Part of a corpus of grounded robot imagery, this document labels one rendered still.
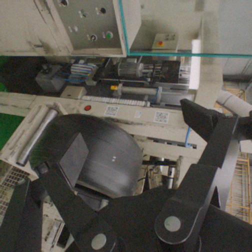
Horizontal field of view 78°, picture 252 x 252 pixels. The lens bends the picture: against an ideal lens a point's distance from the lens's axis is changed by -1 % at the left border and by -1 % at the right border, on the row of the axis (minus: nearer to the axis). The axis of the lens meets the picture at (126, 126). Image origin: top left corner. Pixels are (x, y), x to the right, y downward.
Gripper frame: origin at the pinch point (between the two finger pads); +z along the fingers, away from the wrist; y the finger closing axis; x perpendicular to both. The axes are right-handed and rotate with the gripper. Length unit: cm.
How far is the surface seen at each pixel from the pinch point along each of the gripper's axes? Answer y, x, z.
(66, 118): -29, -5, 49
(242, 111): 73, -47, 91
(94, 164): -19.9, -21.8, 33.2
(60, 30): -27, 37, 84
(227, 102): 69, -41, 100
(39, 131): -51, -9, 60
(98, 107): -20, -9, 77
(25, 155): -57, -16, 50
